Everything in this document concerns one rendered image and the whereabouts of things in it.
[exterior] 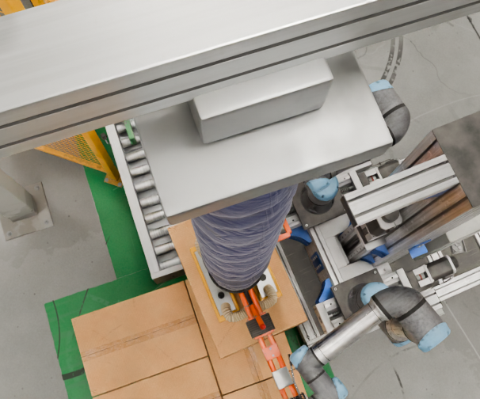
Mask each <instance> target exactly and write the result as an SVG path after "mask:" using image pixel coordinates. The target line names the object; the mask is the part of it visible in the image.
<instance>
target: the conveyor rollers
mask: <svg viewBox="0 0 480 399"><path fill-rule="evenodd" d="M130 123H131V127H132V129H135V128H136V126H135V122H134V120H130ZM116 130H117V131H118V133H122V132H125V131H127V130H126V127H125V125H124V123H119V124H117V125H116ZM135 139H136V142H137V143H136V144H138V143H141V141H140V138H139V134H137V135H135ZM120 141H121V145H122V146H123V148H125V147H128V146H132V144H131V141H130V140H129V137H127V138H124V139H121V140H120ZM125 156H126V160H127V161H128V162H133V161H136V160H139V159H141V158H145V157H146V156H145V154H144V151H143V149H141V150H136V151H133V152H131V153H128V154H125ZM130 171H131V172H130V174H131V175H132V177H137V176H140V175H143V174H146V173H150V168H149V165H148V163H147V164H145V165H141V166H137V167H135V168H132V169H130ZM151 188H155V185H154V181H153V178H152V179H149V180H145V181H143V182H140V183H137V184H135V190H136V191H137V192H143V191H146V190H148V189H151ZM139 201H140V205H141V206H142V208H145V207H149V206H151V205H154V204H156V203H160V199H159V197H158V194H155V195H152V196H148V197H146V198H142V199H140V200H139ZM144 216H145V221H146V222H147V224H148V223H151V222H155V221H158V220H160V219H164V218H165V215H164V212H163V209H161V210H159V211H155V212H151V213H149V214H146V215H144ZM171 226H174V225H170V224H168V225H165V226H161V227H159V228H156V229H153V230H150V236H151V238H152V240H153V239H155V238H160V237H162V236H165V235H167V234H169V231H168V230H167V228H169V227H171ZM154 249H155V252H156V254H157V256H158V255H161V254H163V253H167V252H170V251H173V250H175V247H174V244H173V242H172V241H169V242H167V243H164V244H161V245H157V246H155V247H154ZM179 264H181V261H180V259H179V256H177V257H174V258H172V259H169V260H166V261H163V262H161V263H160V269H162V270H164V269H167V268H171V267H173V266H176V265H179Z"/></svg>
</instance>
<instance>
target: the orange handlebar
mask: <svg viewBox="0 0 480 399"><path fill-rule="evenodd" d="M283 227H284V229H285V232H286V233H284V234H281V235H279V239H278V242H279V241H282V240H284V239H286V238H289V237H290V236H291V228H290V226H289V225H288V222H287V219H286V218H285V220H284V224H283ZM248 292H249V294H250V297H251V299H252V301H253V304H254V305H255V307H256V308H257V311H258V313H259V314H261V313H263V311H262V309H261V306H260V304H259V301H258V300H257V296H256V295H255V293H254V290H253V288H252V289H250V290H248ZM238 294H239V296H240V299H241V300H242V304H243V306H244V308H245V310H246V313H247V315H248V318H251V317H253V313H252V311H251V309H250V305H249V303H248V302H247V299H246V297H245V294H244V292H242V293H238ZM267 337H268V339H269V342H270V344H271V345H270V346H268V347H267V346H266V344H265V341H264V339H263V337H260V338H258V342H259V344H260V346H261V350H262V351H263V354H264V356H265V359H266V361H267V363H268V365H269V368H270V370H271V372H273V371H276V367H275V365H274V363H273V361H272V359H274V358H277V360H278V363H279V364H280V368H283V367H286V365H285V362H284V360H283V357H282V355H281V353H280V349H279V348H278V346H277V343H276V341H275V339H274V337H273V334H272V333H270V334H268V335H267ZM289 389H290V391H291V394H292V396H293V397H295V396H297V395H298V393H297V391H296V388H295V385H294V383H293V384H291V385H289ZM279 391H280V394H281V397H282V398H283V399H288V395H287V394H286V391H285V389H284V388H283V389H279Z"/></svg>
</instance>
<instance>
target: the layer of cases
mask: <svg viewBox="0 0 480 399"><path fill-rule="evenodd" d="M71 321H72V325H73V328H74V333H75V336H76V340H77V342H78V348H79V351H80V354H81V357H82V362H83V366H84V368H85V372H86V377H87V380H88V383H89V387H90V392H91V395H92V397H93V399H283V398H282V397H281V394H280V391H279V390H278V388H277V387H276V383H275V380H274V378H273V377H272V372H271V370H270V368H269V365H268V363H267V361H266V359H265V356H264V354H263V351H262V350H261V346H260V344H259V343H258V344H255V345H253V346H251V347H248V348H246V349H244V350H241V351H239V352H237V353H234V354H233V355H230V356H227V357H226V358H224V359H220V357H219V354H218V352H217V350H216V348H215V345H214V343H213V340H212V338H211V335H210V332H209V331H208V327H207V325H206V323H205V320H204V318H203V315H202V313H201V311H200V307H199V306H198V303H197V301H196V298H195V295H194V294H193V292H192V288H191V286H190V284H189V281H188V280H187V279H186V280H185V281H181V282H179V283H175V284H172V285H169V286H167V287H163V288H160V289H157V290H155V291H151V292H148V293H146V294H142V295H140V296H137V297H134V298H130V299H128V300H125V301H122V302H118V303H117V304H114V305H111V306H107V307H105V308H102V309H99V310H95V311H93V312H90V313H86V314H84V315H82V316H79V317H75V318H72V319H71ZM274 339H275V341H276V343H277V346H278V348H279V349H280V353H281V355H282V357H283V360H284V362H285V365H286V367H287V369H288V371H289V374H290V375H291V367H290V364H289V360H288V354H292V352H291V349H290V346H289V343H288V340H287V337H286V335H285V332H282V333H280V334H277V335H275V336H274ZM204 357H206V358H204ZM193 361H195V362H193ZM182 365H184V366H182ZM171 369H172V370H171ZM163 372H164V373H163ZM160 373H161V374H160ZM151 376H153V377H151ZM291 377H292V375H291ZM140 380H142V381H140ZM129 384H131V385H129ZM118 388H119V389H118ZM109 391H111V392H109ZM107 392H108V393H107ZM100 394H101V395H100ZM97 395H100V396H97ZM95 396H97V397H95Z"/></svg>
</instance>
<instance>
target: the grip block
mask: <svg viewBox="0 0 480 399"><path fill-rule="evenodd" d="M260 316H261V318H262V320H263V322H264V323H265V325H266V328H265V329H263V330H262V329H260V326H259V324H258V323H257V321H256V319H255V317H251V318H249V319H247V322H246V326H247V328H248V330H249V332H250V335H251V337H252V339H253V338H254V339H255V340H256V339H258V338H260V337H263V336H266V335H268V334H270V333H273V332H274V329H275V326H274V324H273V322H272V319H271V317H270V315H269V313H266V311H265V312H263V313H260Z"/></svg>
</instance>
